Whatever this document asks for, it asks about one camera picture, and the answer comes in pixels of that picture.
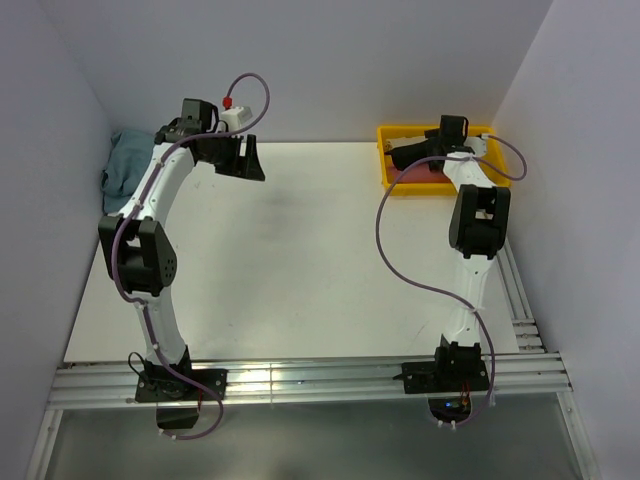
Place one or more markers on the blue crumpled t-shirt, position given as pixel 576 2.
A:
pixel 129 158

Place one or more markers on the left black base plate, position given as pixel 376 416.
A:
pixel 156 384

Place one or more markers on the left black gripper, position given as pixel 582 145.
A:
pixel 248 166

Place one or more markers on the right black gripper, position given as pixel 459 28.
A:
pixel 430 134

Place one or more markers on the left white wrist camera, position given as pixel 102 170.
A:
pixel 232 117

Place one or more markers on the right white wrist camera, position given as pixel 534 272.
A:
pixel 479 143

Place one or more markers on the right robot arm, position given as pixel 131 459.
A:
pixel 477 232

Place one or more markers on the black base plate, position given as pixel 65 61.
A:
pixel 156 384
pixel 427 377

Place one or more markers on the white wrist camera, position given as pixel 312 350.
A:
pixel 479 143
pixel 232 117

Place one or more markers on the black t-shirt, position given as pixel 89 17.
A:
pixel 403 157

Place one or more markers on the aluminium mounting rail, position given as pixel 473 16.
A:
pixel 110 386

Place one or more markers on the beige rolled t-shirt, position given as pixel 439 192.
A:
pixel 391 143

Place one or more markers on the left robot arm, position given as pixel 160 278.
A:
pixel 139 256

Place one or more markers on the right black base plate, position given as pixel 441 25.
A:
pixel 427 377

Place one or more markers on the pink rolled t-shirt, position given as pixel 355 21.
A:
pixel 421 174

